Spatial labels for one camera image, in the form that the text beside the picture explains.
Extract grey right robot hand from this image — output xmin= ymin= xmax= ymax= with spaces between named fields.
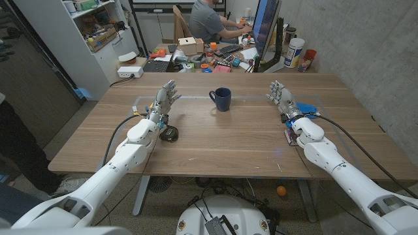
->
xmin=265 ymin=80 xmax=304 ymax=122

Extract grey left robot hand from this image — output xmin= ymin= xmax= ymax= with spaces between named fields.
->
xmin=147 ymin=80 xmax=182 ymax=124

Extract purple pink small box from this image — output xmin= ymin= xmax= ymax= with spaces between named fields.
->
xmin=283 ymin=127 xmax=298 ymax=147

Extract white power strip box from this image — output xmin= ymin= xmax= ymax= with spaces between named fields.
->
xmin=116 ymin=66 xmax=144 ymax=79

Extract orange hand tool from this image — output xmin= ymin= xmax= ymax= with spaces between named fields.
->
xmin=149 ymin=48 xmax=167 ymax=59

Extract cardboard packing box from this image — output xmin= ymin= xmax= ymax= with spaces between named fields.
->
xmin=178 ymin=37 xmax=197 ymax=56

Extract open cardboard storage box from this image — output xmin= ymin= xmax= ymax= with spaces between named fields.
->
xmin=87 ymin=26 xmax=119 ymax=53

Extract black laptop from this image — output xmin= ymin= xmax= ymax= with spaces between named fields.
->
xmin=142 ymin=44 xmax=179 ymax=73

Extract black tape measure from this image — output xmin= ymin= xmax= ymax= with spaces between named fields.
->
xmin=159 ymin=125 xmax=180 ymax=144

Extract white canister blue label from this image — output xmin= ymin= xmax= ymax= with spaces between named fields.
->
xmin=283 ymin=37 xmax=306 ymax=69

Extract white and orange bowl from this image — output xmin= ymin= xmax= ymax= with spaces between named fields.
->
xmin=118 ymin=51 xmax=138 ymax=65

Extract navy blue mug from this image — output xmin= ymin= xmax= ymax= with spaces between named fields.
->
xmin=208 ymin=87 xmax=233 ymax=112

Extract dark lidded jar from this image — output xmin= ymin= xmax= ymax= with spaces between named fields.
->
xmin=283 ymin=27 xmax=297 ymax=46

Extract wooden chair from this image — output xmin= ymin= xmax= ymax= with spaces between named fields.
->
xmin=172 ymin=5 xmax=193 ymax=44

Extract black keyboard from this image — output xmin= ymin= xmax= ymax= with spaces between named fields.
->
xmin=214 ymin=44 xmax=244 ymax=58

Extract black computer monitor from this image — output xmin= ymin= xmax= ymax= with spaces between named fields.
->
xmin=251 ymin=0 xmax=285 ymax=73

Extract black round fan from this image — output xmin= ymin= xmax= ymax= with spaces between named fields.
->
xmin=148 ymin=176 xmax=173 ymax=193

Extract seated person grey shirt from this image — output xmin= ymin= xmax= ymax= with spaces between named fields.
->
xmin=188 ymin=0 xmax=254 ymax=45

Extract white shelf unit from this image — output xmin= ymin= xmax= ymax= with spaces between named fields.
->
xmin=12 ymin=0 xmax=140 ymax=101

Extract grey table leg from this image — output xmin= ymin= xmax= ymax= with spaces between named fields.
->
xmin=296 ymin=179 xmax=318 ymax=223
xmin=132 ymin=175 xmax=151 ymax=217

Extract white robot torso base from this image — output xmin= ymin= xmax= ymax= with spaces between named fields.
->
xmin=175 ymin=195 xmax=271 ymax=235

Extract standing person dark trousers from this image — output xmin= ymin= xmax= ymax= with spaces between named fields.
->
xmin=0 ymin=93 xmax=89 ymax=198

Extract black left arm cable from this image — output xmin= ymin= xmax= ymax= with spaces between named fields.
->
xmin=101 ymin=113 xmax=148 ymax=167

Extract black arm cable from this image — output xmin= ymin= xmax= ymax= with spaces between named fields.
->
xmin=101 ymin=113 xmax=148 ymax=167
xmin=315 ymin=113 xmax=418 ymax=199

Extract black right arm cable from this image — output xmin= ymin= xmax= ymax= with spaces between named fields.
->
xmin=315 ymin=113 xmax=418 ymax=199

